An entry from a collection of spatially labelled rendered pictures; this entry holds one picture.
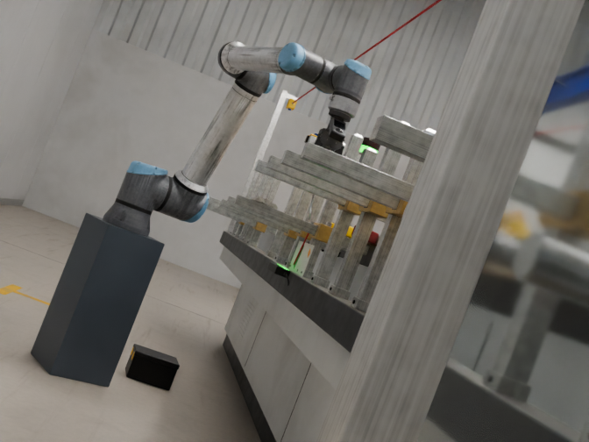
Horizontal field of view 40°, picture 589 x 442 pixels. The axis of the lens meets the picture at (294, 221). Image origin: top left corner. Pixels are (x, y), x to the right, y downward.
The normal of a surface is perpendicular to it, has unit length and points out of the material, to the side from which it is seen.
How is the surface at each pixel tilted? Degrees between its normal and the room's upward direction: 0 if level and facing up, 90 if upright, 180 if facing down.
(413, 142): 90
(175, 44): 90
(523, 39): 90
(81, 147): 90
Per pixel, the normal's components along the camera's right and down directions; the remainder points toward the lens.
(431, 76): 0.10, 0.01
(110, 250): 0.55, 0.19
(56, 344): -0.75, -0.31
